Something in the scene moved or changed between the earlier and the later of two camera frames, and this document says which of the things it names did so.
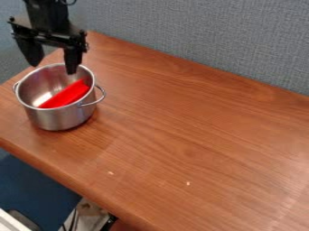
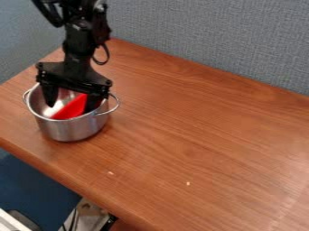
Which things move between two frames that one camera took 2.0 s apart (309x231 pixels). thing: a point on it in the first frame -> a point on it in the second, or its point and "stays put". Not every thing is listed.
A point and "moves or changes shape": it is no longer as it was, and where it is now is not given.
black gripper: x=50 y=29 -> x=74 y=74
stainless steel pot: x=39 y=83 moves or changes shape
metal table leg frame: x=88 y=217 stays put
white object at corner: x=8 y=222 stays put
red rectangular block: x=71 y=93 moves or changes shape
